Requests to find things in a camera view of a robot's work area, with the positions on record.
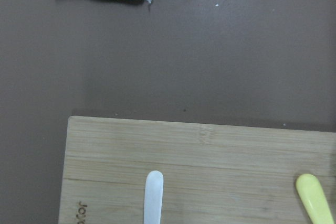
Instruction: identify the wooden cutting board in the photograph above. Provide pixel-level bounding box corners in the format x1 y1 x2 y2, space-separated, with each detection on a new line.
59 116 335 223

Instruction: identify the white ceramic spoon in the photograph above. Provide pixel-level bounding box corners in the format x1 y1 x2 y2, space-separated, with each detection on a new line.
143 170 164 224

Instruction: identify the yellow plastic knife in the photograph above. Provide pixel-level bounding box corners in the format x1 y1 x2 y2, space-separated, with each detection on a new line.
296 174 335 224

